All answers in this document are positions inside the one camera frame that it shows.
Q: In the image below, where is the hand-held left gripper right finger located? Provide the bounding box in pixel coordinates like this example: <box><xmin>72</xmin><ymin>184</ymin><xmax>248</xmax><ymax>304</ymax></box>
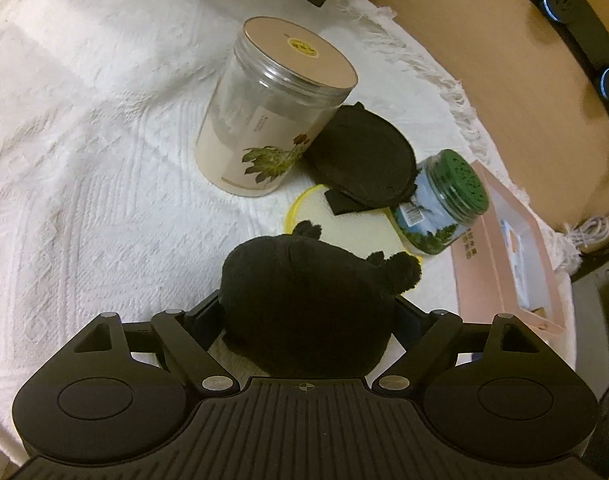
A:
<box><xmin>372</xmin><ymin>296</ymin><xmax>543</xmax><ymax>396</ymax></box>

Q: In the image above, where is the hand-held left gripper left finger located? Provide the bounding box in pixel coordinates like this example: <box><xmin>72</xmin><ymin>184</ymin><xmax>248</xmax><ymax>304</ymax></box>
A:
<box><xmin>69</xmin><ymin>287</ymin><xmax>241</xmax><ymax>397</ymax></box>

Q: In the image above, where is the pink cardboard box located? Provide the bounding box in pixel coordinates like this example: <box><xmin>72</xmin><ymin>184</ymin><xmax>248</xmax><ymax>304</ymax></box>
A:
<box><xmin>451</xmin><ymin>159</ymin><xmax>568</xmax><ymax>337</ymax></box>

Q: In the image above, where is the black plush toy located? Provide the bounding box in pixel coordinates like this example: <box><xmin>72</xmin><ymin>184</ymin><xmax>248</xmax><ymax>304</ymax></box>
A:
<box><xmin>219</xmin><ymin>220</ymin><xmax>423</xmax><ymax>377</ymax></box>

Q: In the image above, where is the green lid jar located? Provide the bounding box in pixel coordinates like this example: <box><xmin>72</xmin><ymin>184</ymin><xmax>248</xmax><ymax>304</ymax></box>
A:
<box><xmin>389</xmin><ymin>149</ymin><xmax>489</xmax><ymax>257</ymax></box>

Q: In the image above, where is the dark computer case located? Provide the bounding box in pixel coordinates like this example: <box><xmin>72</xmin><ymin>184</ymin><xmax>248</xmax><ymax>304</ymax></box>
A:
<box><xmin>569</xmin><ymin>250</ymin><xmax>609</xmax><ymax>480</ymax></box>

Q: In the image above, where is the white textured blanket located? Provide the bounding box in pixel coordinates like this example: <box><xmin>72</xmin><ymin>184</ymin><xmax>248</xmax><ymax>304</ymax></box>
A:
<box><xmin>0</xmin><ymin>0</ymin><xmax>581</xmax><ymax>461</ymax></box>

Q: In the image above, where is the clear canister with beige lid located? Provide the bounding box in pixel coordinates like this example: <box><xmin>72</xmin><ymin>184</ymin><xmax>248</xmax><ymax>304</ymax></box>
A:
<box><xmin>194</xmin><ymin>16</ymin><xmax>359</xmax><ymax>198</ymax></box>

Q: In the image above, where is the black power strip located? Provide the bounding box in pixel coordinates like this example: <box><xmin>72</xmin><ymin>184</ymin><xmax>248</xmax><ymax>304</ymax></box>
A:
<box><xmin>502</xmin><ymin>0</ymin><xmax>609</xmax><ymax>137</ymax></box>

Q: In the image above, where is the white cable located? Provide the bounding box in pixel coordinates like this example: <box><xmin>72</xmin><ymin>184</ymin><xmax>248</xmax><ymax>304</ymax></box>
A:
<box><xmin>563</xmin><ymin>212</ymin><xmax>609</xmax><ymax>252</ymax></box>

